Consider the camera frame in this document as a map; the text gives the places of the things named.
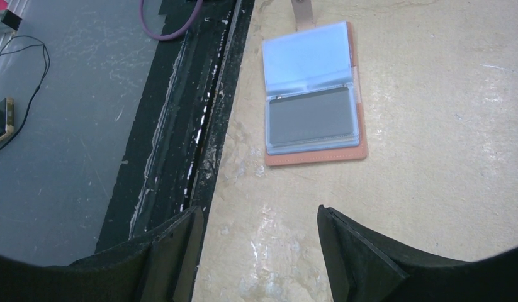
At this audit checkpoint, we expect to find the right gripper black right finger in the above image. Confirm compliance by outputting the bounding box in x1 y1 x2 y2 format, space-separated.
317 206 518 301

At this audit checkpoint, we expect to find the pink card holder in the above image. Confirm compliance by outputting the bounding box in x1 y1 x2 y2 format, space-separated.
262 1 368 167

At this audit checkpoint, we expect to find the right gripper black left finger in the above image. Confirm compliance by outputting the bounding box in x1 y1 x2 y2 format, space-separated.
0 206 204 301

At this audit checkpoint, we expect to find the phone with gold case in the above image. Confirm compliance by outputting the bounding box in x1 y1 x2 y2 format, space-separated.
0 97 14 143

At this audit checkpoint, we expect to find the thin black wire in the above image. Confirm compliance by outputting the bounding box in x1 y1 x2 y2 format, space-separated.
0 35 51 159

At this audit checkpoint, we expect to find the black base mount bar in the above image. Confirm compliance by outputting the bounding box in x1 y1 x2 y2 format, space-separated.
96 1 254 252

